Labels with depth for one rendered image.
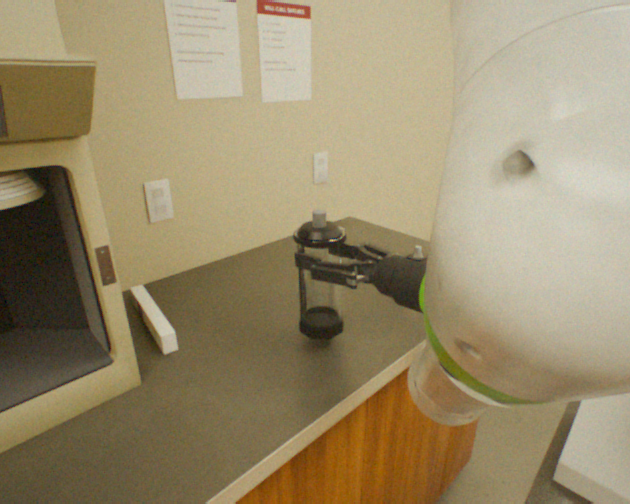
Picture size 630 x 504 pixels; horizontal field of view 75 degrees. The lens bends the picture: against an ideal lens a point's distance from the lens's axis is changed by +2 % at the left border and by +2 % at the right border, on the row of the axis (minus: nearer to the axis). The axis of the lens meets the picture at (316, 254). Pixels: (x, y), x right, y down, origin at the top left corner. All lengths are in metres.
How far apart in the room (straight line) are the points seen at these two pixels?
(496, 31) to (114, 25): 1.04
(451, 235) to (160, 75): 1.10
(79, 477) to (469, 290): 0.69
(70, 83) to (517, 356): 0.56
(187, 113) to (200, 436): 0.84
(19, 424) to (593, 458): 0.86
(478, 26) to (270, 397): 0.70
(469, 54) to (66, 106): 0.51
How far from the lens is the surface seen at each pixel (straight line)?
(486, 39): 0.23
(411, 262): 0.67
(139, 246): 1.26
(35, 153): 0.70
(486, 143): 0.17
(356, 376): 0.85
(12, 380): 0.89
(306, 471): 0.89
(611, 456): 0.75
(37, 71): 0.59
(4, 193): 0.73
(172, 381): 0.88
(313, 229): 0.80
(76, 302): 0.93
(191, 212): 1.30
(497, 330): 0.17
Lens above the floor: 1.49
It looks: 24 degrees down
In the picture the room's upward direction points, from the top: straight up
